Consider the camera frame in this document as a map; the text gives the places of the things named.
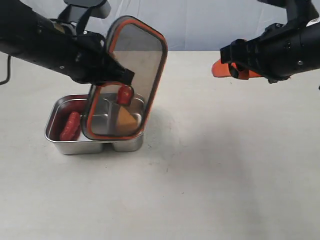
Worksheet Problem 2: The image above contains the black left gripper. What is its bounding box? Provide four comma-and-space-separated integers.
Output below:
71, 32, 135, 105

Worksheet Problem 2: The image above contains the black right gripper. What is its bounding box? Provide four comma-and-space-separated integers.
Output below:
211, 23, 300, 83

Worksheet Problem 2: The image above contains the dark transparent lunch box lid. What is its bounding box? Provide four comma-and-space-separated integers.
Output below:
81, 15, 168, 141

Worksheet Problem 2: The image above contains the yellow cheese block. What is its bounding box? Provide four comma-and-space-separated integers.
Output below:
115, 106, 138, 135

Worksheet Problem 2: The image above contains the red sausage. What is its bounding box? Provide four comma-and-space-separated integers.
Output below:
59, 111, 81, 141

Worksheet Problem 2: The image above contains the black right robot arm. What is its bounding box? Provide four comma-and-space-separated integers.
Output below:
211, 0, 320, 84

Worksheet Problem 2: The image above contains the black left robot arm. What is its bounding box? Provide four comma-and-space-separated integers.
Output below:
0, 0, 135, 106

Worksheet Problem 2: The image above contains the light blue backdrop cloth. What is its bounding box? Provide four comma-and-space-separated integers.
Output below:
0, 0, 320, 52

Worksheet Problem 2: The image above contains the stainless steel lunch box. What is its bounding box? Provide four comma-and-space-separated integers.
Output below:
45, 93, 144, 155

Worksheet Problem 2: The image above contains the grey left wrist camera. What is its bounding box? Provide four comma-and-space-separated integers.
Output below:
57, 0, 112, 35

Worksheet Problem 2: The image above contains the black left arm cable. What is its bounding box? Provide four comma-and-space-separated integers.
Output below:
0, 54, 12, 86

